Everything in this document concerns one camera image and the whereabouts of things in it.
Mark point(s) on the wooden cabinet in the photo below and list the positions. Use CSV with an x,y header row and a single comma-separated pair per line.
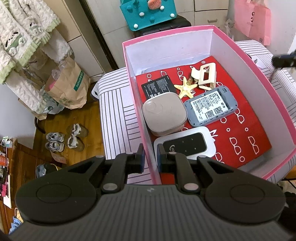
x,y
23,166

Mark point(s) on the beige drawer cabinet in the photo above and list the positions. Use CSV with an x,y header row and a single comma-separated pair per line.
x,y
111,20

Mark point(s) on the grey blue cloth item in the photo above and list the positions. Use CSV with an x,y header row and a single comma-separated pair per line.
x,y
46,170

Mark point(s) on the black suitcase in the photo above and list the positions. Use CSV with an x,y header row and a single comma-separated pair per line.
x,y
182,23

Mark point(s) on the pink paper slip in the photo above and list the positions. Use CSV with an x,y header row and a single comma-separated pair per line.
x,y
59,158

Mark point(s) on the beige square device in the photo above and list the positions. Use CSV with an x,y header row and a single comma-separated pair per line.
x,y
164,113

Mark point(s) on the red printed paper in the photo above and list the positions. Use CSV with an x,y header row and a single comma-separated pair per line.
x,y
252,120

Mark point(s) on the silver black pocket router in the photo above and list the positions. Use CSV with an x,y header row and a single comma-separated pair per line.
x,y
185,141

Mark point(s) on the white green-trimmed fleece jacket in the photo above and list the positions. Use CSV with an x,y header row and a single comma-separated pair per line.
x,y
20,34

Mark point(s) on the black phone battery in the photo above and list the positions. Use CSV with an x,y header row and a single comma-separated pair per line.
x,y
159,85

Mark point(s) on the green white plastic bag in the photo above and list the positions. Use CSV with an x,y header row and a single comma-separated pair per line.
x,y
53,106

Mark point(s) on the pile of small trinkets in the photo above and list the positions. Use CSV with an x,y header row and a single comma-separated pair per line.
x,y
4,166

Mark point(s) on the striped white cushion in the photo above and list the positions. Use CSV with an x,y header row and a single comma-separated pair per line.
x,y
115,120

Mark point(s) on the beige wardrobe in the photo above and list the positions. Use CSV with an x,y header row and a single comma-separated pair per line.
x,y
76,27

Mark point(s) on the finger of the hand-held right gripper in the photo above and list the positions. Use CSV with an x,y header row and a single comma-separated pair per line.
x,y
283,60

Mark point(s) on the pink cardboard box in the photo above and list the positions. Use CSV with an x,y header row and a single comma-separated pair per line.
x,y
166,51

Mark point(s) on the cream hair clip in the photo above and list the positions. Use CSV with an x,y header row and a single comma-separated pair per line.
x,y
209,67

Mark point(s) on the pink paper bag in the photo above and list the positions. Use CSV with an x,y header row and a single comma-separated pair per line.
x,y
252,23

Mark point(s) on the black metal stand base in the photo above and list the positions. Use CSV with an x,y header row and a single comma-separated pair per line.
x,y
37,127

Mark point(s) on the grey metal pole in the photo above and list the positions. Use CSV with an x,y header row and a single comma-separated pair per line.
x,y
231,9

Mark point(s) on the brown paper bag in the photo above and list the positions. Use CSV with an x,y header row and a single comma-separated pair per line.
x,y
69,92

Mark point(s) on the grey-blue pocket router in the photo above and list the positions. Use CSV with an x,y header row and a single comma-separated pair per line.
x,y
210,106

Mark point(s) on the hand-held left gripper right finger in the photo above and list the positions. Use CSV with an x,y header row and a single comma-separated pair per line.
x,y
159,157

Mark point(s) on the teal felt bag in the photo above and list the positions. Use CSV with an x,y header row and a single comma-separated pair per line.
x,y
131,18

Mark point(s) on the cream starfish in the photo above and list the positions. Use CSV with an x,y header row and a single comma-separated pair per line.
x,y
185,89

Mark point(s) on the white fleece garment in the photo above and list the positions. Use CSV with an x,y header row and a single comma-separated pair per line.
x,y
30,97

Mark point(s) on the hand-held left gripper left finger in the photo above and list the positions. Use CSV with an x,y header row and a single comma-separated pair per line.
x,y
142,156

